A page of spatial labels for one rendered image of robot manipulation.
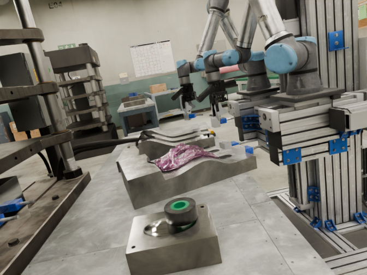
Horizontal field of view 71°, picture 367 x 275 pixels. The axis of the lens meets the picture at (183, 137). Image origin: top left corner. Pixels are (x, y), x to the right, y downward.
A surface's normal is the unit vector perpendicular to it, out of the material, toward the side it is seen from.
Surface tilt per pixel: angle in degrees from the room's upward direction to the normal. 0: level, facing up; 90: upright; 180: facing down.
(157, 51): 90
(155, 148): 90
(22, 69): 90
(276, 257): 0
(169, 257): 90
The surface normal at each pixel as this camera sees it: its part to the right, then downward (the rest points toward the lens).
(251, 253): -0.18, -0.96
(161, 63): 0.19, 0.20
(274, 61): -0.70, 0.40
